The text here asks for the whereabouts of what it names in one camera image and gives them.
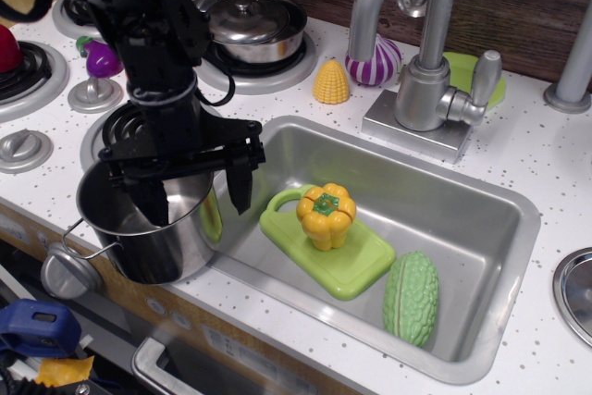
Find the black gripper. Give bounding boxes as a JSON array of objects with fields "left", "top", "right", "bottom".
[{"left": 98, "top": 82, "right": 265, "bottom": 227}]

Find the stainless steel pot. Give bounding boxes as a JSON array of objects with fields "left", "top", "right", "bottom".
[{"left": 77, "top": 161, "right": 223, "bottom": 285}]

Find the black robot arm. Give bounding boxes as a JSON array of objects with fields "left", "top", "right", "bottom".
[{"left": 1, "top": 0, "right": 265, "bottom": 226}]

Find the front right stove burner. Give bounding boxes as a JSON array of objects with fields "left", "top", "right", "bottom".
[{"left": 79, "top": 101, "right": 223, "bottom": 174}]

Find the stove burner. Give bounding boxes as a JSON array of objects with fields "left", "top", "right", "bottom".
[
  {"left": 52, "top": 0, "right": 102, "bottom": 40},
  {"left": 79, "top": 101, "right": 223, "bottom": 174},
  {"left": 1, "top": 41, "right": 69, "bottom": 123},
  {"left": 195, "top": 32, "right": 317, "bottom": 95}
]

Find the back right stove burner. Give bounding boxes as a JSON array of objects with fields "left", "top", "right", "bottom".
[{"left": 195, "top": 32, "right": 317, "bottom": 95}]

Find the silver stove knob upper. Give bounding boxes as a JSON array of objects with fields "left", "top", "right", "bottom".
[{"left": 68, "top": 77, "right": 123, "bottom": 114}]

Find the silver stove knob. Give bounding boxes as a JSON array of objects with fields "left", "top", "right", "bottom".
[
  {"left": 68, "top": 77, "right": 123, "bottom": 114},
  {"left": 1, "top": 130, "right": 54, "bottom": 174}
]

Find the small lidded steel pot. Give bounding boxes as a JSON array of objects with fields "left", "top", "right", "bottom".
[{"left": 193, "top": 0, "right": 308, "bottom": 64}]

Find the silver stove knob lower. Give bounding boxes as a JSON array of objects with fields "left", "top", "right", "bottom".
[{"left": 1, "top": 130, "right": 54, "bottom": 174}]

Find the front left stove burner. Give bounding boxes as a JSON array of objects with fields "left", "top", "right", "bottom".
[{"left": 1, "top": 41, "right": 69, "bottom": 123}]

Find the back left stove burner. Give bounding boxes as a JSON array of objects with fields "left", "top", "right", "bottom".
[{"left": 52, "top": 0, "right": 102, "bottom": 40}]

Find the yellow toy bell pepper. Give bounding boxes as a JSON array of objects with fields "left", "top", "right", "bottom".
[{"left": 296, "top": 183, "right": 357, "bottom": 252}]

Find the silver oven front knob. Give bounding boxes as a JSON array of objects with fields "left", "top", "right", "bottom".
[{"left": 41, "top": 242, "right": 103, "bottom": 300}]

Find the purple toy eggplant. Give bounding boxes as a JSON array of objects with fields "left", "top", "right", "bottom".
[{"left": 76, "top": 36, "right": 124, "bottom": 79}]

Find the yellow toy corn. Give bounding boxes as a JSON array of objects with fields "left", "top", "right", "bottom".
[{"left": 313, "top": 59, "right": 350, "bottom": 105}]

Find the green toy cutting board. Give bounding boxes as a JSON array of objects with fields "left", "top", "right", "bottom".
[{"left": 259, "top": 184, "right": 396, "bottom": 301}]

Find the steel sink basin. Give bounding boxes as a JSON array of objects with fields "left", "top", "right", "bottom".
[{"left": 211, "top": 117, "right": 540, "bottom": 385}]

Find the blue clamp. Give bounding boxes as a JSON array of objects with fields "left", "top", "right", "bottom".
[{"left": 1, "top": 299, "right": 82, "bottom": 358}]

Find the purple striped toy onion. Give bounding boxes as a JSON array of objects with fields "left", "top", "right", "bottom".
[{"left": 345, "top": 34, "right": 402, "bottom": 86}]

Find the red toy vegetable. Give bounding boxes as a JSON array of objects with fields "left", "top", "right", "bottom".
[{"left": 0, "top": 24, "right": 24, "bottom": 73}]

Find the yellow cloth piece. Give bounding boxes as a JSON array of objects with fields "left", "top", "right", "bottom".
[{"left": 34, "top": 356, "right": 94, "bottom": 387}]

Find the silver toy faucet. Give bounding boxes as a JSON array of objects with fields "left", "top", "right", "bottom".
[{"left": 348, "top": 0, "right": 502, "bottom": 163}]

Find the green toy bitter melon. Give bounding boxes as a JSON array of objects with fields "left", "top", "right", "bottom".
[{"left": 382, "top": 251, "right": 439, "bottom": 347}]

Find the green plastic plate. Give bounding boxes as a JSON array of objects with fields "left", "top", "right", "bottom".
[{"left": 443, "top": 52, "right": 506, "bottom": 110}]

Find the grey vertical pole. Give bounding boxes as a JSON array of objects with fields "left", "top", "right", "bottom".
[{"left": 543, "top": 4, "right": 591, "bottom": 114}]

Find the round steel bowl rim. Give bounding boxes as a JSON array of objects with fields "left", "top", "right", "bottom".
[{"left": 552, "top": 247, "right": 591, "bottom": 346}]

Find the silver oven door handle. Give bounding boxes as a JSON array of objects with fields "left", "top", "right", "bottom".
[{"left": 131, "top": 337, "right": 320, "bottom": 395}]

